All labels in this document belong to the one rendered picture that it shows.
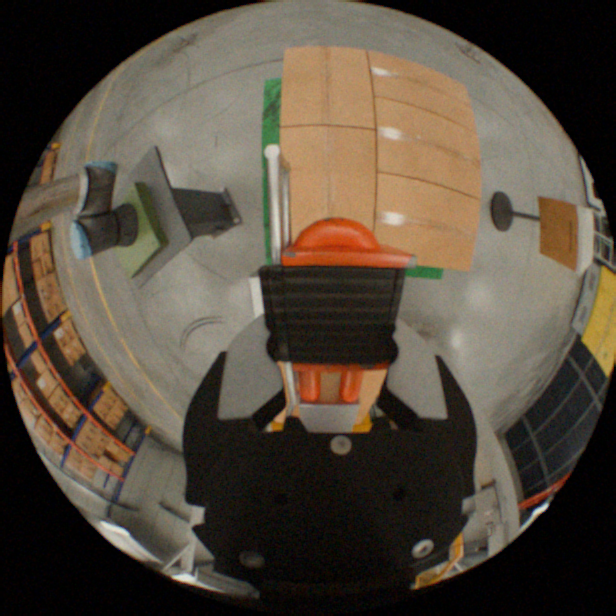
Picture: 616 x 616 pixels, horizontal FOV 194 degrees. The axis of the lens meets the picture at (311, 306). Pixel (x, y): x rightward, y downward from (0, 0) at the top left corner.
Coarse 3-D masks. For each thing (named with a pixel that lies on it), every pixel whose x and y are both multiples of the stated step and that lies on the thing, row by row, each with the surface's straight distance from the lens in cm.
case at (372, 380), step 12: (324, 372) 58; (336, 372) 58; (372, 372) 61; (384, 372) 62; (372, 384) 66; (288, 396) 70; (360, 396) 71; (372, 396) 72; (360, 408) 78; (276, 420) 90; (360, 420) 88
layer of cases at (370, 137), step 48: (288, 48) 129; (336, 48) 127; (288, 96) 99; (336, 96) 98; (384, 96) 105; (432, 96) 121; (288, 144) 86; (336, 144) 85; (384, 144) 90; (432, 144) 102; (336, 192) 80; (384, 192) 84; (432, 192) 95; (480, 192) 117; (384, 240) 84; (432, 240) 95
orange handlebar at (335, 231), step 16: (320, 224) 11; (336, 224) 11; (352, 224) 11; (304, 240) 11; (320, 240) 10; (336, 240) 11; (352, 240) 11; (368, 240) 11; (304, 384) 17; (320, 384) 18; (352, 384) 17; (352, 400) 19
